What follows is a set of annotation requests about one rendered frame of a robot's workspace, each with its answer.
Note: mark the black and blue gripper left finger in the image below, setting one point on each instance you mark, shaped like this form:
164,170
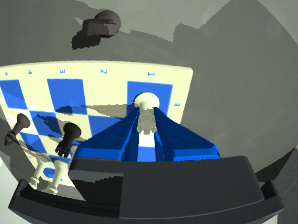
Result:
115,142

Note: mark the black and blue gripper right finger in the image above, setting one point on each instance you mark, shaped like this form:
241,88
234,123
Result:
178,142

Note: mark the blue and cream chessboard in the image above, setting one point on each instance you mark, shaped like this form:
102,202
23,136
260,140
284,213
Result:
91,94

